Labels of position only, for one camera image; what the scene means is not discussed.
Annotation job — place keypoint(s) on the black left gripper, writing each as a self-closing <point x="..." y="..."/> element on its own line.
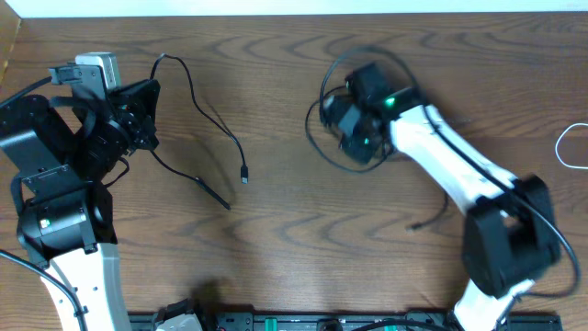
<point x="139" y="110"/>

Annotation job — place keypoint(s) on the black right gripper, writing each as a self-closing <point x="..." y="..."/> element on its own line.
<point x="349" y="147"/>

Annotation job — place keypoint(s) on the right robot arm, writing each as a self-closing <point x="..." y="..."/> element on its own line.
<point x="510" y="237"/>

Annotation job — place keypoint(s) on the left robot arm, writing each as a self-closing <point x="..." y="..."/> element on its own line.
<point x="63" y="148"/>

